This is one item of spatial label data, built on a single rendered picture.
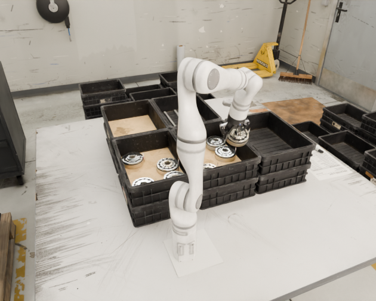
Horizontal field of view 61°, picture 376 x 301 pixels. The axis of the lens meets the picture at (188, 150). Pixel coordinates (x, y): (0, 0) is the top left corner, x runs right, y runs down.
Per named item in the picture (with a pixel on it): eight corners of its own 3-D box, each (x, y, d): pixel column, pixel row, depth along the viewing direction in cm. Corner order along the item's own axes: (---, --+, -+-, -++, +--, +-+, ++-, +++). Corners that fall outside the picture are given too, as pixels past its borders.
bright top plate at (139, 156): (145, 162, 150) (144, 160, 150) (123, 166, 147) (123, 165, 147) (140, 151, 158) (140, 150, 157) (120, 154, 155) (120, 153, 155)
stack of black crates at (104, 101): (124, 118, 341) (119, 78, 316) (131, 131, 318) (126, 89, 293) (86, 125, 329) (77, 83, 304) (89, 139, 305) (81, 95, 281)
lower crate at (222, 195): (256, 197, 152) (259, 177, 146) (199, 212, 143) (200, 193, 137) (220, 154, 184) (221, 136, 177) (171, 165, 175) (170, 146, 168)
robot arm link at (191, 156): (199, 146, 94) (171, 139, 98) (193, 220, 106) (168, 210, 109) (211, 136, 101) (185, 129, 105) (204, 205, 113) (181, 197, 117)
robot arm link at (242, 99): (256, 108, 124) (240, 95, 128) (268, 77, 112) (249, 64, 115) (244, 116, 121) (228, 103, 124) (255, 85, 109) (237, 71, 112)
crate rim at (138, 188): (200, 177, 132) (200, 172, 131) (129, 193, 123) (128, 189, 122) (170, 132, 163) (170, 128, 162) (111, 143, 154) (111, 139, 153)
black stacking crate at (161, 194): (199, 194, 138) (200, 173, 131) (132, 211, 129) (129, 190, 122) (170, 148, 169) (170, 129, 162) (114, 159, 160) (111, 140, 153)
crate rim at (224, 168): (262, 162, 141) (263, 157, 140) (200, 177, 132) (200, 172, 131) (222, 122, 172) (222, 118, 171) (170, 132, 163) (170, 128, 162)
